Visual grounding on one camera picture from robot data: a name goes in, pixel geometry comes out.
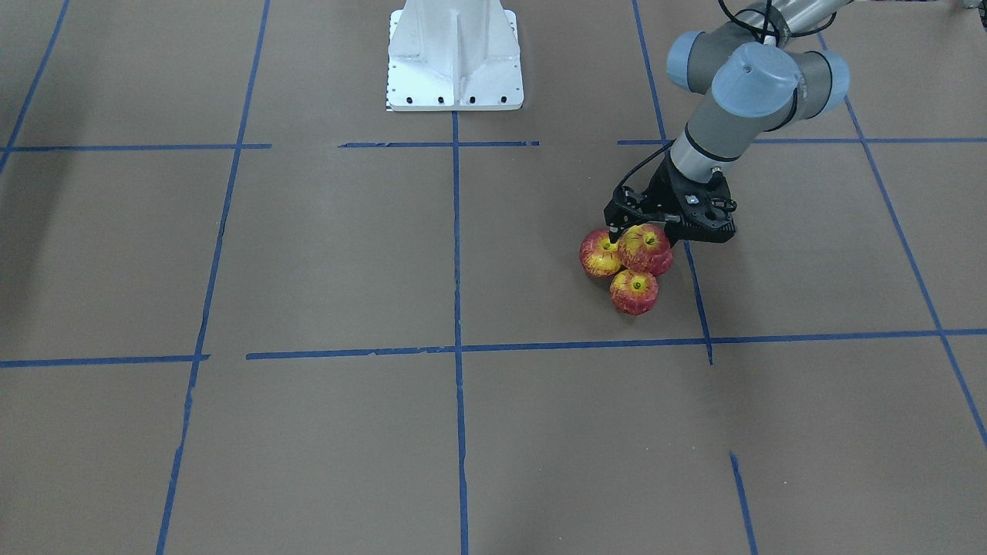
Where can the red yellow apple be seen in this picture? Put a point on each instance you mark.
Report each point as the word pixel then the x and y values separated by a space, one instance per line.
pixel 598 255
pixel 634 292

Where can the red yellow apple front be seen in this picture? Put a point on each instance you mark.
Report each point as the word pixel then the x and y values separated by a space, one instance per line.
pixel 634 292

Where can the red yellow apple alone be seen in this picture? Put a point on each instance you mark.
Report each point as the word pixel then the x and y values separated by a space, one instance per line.
pixel 645 248

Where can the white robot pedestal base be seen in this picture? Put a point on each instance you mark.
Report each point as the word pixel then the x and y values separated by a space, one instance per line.
pixel 454 55

